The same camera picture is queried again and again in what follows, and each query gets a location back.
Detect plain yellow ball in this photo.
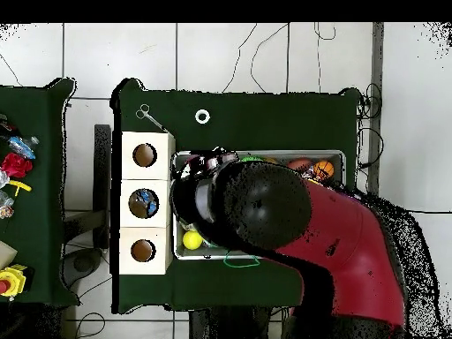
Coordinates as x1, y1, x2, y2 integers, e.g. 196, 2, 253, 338
182, 230, 204, 251

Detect clear plastic packet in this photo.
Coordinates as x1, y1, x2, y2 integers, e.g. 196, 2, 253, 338
0, 190, 15, 220

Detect dark green tablecloth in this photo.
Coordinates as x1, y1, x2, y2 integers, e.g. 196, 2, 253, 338
0, 78, 80, 307
110, 78, 361, 314

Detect blue and clear packet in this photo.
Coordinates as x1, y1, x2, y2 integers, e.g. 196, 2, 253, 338
8, 135, 40, 160

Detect beige box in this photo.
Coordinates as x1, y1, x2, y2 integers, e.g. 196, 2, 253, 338
0, 240, 18, 270

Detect wooden box with three holes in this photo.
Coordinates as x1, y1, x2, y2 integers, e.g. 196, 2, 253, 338
118, 131, 177, 275

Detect orange basketball toy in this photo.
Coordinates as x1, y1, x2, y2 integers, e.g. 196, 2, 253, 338
313, 160, 335, 181

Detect wire mesh bin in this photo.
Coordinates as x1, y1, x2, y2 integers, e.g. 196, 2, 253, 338
171, 150, 346, 261

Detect brown football toy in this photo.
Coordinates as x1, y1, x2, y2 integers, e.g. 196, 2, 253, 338
286, 157, 313, 173

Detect silver scissors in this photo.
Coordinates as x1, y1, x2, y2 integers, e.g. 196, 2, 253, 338
135, 103, 170, 134

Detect yellow emergency stop button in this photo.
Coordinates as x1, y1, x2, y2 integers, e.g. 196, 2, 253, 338
0, 264, 28, 300

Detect yellow plastic piece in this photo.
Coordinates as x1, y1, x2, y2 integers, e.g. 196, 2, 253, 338
8, 179, 33, 198

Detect black upright panel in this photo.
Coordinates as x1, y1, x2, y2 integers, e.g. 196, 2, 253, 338
93, 124, 112, 248

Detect red crumpled item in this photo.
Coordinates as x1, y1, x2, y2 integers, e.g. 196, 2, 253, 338
1, 152, 34, 178

